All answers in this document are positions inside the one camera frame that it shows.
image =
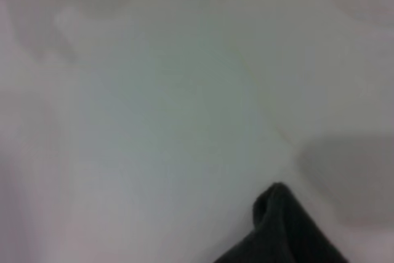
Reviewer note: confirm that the dark blue rag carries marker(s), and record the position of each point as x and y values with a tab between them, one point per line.
283	232

